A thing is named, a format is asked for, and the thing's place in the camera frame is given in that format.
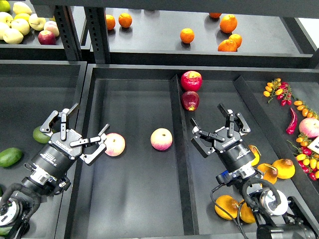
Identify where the black shelf rack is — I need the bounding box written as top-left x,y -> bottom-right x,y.
0,0 -> 319,69

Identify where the pink peach centre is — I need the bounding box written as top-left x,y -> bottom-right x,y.
150,128 -> 172,151

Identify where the orange centre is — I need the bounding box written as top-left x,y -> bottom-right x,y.
180,28 -> 195,44

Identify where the yellow pear with stem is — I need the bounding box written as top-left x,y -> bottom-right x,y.
214,195 -> 239,220

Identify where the yellow pear upper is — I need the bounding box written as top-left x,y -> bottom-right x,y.
248,144 -> 261,166

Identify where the white label card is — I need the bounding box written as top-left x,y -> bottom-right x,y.
308,136 -> 319,154

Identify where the pale yellow apple middle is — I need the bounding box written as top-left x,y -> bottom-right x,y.
11,18 -> 30,36

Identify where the pale yellow apple right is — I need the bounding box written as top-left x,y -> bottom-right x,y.
28,13 -> 46,31

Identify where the yellow pear under arm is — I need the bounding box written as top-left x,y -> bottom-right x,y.
257,163 -> 278,184

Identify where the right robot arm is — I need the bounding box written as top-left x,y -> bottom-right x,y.
190,104 -> 319,239

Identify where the pink peach on shelf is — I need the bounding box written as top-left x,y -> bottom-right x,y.
44,21 -> 59,37

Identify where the orange far left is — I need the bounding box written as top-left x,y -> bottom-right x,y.
105,14 -> 116,30

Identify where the dark red apple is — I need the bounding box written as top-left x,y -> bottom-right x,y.
181,91 -> 199,112

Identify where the yellow pear right edge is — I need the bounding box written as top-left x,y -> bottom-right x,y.
272,159 -> 296,179

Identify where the yellow lemon on shelf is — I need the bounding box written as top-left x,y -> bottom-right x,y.
14,13 -> 30,21

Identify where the black left tray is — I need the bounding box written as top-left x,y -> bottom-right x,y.
0,60 -> 87,239

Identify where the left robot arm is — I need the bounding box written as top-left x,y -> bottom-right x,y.
0,104 -> 109,239

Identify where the orange front right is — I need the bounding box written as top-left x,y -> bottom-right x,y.
218,39 -> 237,52

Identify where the yellow pear bottom right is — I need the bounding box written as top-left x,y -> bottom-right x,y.
239,200 -> 256,224

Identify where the dark avocado bottom left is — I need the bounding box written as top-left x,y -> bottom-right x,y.
0,227 -> 12,237

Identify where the cherry tomato bunch upper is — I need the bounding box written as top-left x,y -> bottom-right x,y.
263,78 -> 293,106

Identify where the light green avocado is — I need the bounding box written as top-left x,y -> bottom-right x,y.
0,147 -> 23,167

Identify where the pink peach right edge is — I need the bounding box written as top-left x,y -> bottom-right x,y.
299,118 -> 319,138

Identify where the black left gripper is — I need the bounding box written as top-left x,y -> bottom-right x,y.
31,103 -> 110,178

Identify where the pale yellow apple front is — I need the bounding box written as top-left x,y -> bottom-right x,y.
2,28 -> 23,44

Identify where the red apple on shelf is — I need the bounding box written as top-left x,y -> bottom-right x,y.
38,30 -> 56,45

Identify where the orange cherry tomato string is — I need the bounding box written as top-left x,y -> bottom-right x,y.
293,100 -> 319,120

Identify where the bright red apple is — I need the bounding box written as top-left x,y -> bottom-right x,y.
181,71 -> 202,92

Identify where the red chili pepper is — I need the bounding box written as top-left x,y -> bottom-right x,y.
286,108 -> 298,135

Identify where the cherry tomato bunch lower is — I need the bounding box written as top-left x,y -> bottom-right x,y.
288,133 -> 319,181

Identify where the orange top edge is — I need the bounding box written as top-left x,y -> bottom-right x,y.
209,12 -> 222,19

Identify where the green avocado upper left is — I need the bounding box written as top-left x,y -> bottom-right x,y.
32,126 -> 51,144

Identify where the orange large upper right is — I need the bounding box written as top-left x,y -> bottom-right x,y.
219,14 -> 238,33

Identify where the large black divided tray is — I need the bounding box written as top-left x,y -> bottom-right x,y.
67,65 -> 319,239

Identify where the orange right small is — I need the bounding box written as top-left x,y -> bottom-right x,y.
228,34 -> 242,48

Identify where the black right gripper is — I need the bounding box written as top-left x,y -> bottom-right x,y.
190,104 -> 255,172

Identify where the pink peach left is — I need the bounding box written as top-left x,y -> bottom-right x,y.
104,132 -> 126,157

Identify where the cherry tomato bunch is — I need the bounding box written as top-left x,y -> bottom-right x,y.
288,133 -> 319,181
263,78 -> 293,106

